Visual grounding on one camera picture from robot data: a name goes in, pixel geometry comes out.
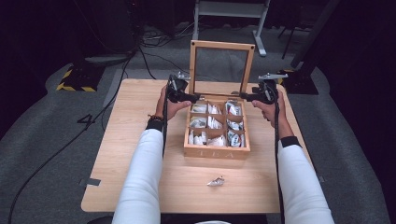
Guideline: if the person's left hand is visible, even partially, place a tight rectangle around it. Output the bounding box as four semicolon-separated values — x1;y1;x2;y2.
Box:
154;86;192;120

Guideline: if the black yellow striped base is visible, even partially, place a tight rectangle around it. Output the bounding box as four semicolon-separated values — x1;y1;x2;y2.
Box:
56;63;106;93

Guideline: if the person's right hand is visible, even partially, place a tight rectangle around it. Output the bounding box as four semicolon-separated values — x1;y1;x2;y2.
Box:
251;90;288;129

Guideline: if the group of tea packets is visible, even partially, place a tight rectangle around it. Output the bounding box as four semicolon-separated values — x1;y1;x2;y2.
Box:
188;101;247;148

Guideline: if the black slanted stand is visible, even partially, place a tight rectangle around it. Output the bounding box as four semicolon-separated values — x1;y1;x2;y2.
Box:
280;0;341;96

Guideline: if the hand-held gripper cable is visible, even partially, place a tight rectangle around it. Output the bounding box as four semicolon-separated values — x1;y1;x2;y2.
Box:
162;90;169;158
271;81;286;224

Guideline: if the wooden tea box with lid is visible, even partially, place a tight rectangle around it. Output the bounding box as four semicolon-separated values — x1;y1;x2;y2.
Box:
183;39;256;161

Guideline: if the single silver tea bag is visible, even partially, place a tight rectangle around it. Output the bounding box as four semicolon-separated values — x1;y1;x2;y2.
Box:
206;175;226;188

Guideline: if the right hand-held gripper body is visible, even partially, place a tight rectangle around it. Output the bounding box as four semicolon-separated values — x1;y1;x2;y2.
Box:
252;73;289;105

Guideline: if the long black floor cable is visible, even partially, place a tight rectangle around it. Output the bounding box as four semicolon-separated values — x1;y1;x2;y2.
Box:
7;52;134;224

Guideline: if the dark stand with grey base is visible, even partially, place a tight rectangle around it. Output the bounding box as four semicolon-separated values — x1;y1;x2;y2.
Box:
78;0;143;65

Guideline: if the right hand-held gripper cable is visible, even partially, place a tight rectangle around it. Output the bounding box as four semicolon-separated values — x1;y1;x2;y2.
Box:
271;81;286;224

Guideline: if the white metal stand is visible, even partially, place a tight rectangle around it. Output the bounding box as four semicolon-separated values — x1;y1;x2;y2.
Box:
191;0;271;58

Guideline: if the grey tape strip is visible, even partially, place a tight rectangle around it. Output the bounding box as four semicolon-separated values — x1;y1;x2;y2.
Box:
78;177;102;188

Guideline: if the left hand-held gripper cable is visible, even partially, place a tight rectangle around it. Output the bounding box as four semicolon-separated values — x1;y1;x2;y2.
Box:
162;90;169;158

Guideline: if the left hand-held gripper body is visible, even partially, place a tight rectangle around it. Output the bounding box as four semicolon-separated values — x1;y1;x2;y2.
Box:
167;72;191;104

